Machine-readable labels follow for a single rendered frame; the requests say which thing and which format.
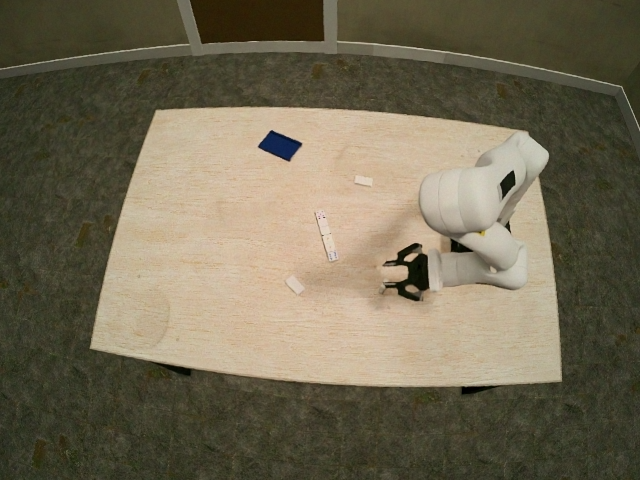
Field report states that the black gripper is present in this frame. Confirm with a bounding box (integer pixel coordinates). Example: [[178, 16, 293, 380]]
[[382, 243, 430, 302]]

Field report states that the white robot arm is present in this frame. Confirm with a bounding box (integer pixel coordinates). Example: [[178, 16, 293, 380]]
[[419, 131, 549, 293]]

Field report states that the dark blue flat rectangle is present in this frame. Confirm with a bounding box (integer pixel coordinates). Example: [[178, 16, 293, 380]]
[[258, 130, 303, 162]]

